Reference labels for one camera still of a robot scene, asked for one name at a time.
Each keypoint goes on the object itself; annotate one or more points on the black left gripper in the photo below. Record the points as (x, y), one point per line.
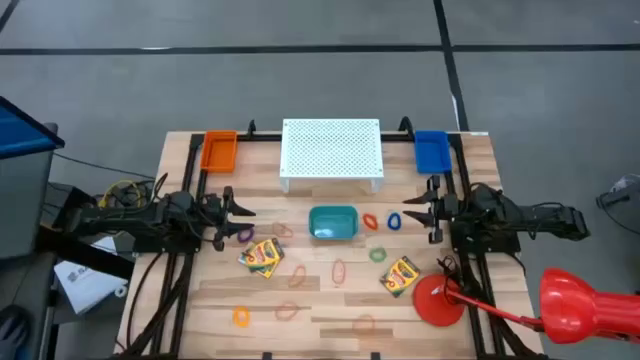
(220, 215)

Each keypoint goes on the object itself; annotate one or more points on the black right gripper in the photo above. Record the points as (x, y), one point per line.
(445, 210)

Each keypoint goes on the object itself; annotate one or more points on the orange rubber band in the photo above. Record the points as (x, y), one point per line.
(276, 226)
(333, 272)
(290, 282)
(276, 312)
(354, 325)

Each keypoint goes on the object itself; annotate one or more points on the yellow green crayon box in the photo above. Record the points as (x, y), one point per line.
(400, 276)
(264, 252)
(267, 272)

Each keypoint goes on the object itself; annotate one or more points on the blue plastic basket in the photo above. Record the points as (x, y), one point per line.
(432, 152)

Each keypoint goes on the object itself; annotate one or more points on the orange plastic basket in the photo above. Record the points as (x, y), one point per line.
(218, 152)

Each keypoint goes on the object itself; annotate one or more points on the teal plastic bin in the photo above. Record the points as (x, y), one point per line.
(333, 222)

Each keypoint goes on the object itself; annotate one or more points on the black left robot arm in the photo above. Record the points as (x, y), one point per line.
(125, 217)

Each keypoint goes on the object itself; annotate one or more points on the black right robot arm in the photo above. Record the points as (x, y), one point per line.
(525, 217)

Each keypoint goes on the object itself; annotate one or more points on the red desk lamp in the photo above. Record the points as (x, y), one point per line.
(570, 305)

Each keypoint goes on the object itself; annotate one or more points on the black side desk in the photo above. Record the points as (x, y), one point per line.
(30, 285)

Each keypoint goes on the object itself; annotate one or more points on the small white paper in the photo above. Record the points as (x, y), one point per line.
(106, 245)

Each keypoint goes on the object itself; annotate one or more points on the large white printed paper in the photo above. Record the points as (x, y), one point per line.
(85, 285)

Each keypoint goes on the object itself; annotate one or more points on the computer monitor with blue screen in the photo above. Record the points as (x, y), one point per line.
(25, 200)

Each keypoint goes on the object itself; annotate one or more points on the person's hand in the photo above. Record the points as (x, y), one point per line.
(12, 332)

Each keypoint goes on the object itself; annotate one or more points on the black metal table frame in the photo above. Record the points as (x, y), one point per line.
(260, 136)

